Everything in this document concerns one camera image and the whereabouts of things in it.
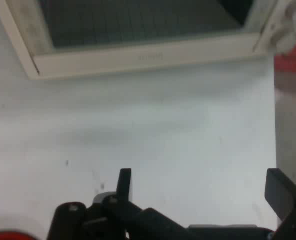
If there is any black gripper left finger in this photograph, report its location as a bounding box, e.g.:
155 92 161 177
47 168 188 240

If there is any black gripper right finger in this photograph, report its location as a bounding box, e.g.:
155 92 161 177
264 168 296 240

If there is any white toaster oven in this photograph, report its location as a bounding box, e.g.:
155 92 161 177
252 0 296 55

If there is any orange red box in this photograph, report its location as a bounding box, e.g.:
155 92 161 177
273 37 296 91

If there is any white glass oven door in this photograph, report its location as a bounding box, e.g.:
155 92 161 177
0 0 269 81

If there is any red bowl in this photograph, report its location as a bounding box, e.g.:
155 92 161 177
0 228 36 240

